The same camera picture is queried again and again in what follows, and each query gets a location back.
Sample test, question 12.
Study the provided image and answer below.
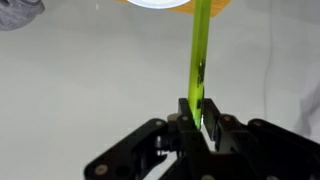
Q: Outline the green pen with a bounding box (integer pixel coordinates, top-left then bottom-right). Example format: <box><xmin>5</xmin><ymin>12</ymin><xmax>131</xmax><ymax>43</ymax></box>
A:
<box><xmin>187</xmin><ymin>0</ymin><xmax>213</xmax><ymax>130</ymax></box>

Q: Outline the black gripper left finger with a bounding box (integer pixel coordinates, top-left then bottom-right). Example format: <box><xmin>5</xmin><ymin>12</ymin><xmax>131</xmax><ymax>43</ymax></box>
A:
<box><xmin>83</xmin><ymin>97</ymin><xmax>215</xmax><ymax>180</ymax></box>

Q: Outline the white plate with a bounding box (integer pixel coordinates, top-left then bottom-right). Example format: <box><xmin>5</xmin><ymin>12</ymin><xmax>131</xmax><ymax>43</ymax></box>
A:
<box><xmin>126</xmin><ymin>0</ymin><xmax>195</xmax><ymax>10</ymax></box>

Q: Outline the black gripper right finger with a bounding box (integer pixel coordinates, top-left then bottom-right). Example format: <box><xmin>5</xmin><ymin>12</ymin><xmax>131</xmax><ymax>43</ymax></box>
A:
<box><xmin>202</xmin><ymin>98</ymin><xmax>320</xmax><ymax>180</ymax></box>

